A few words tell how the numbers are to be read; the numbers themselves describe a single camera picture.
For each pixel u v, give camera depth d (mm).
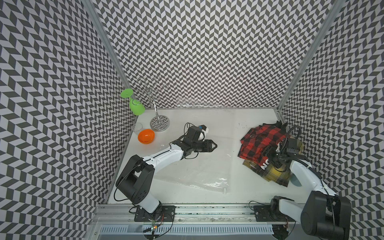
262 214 727
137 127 1029
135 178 447
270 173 811
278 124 992
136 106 916
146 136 979
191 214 739
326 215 399
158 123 1091
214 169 861
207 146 738
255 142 912
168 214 717
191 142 669
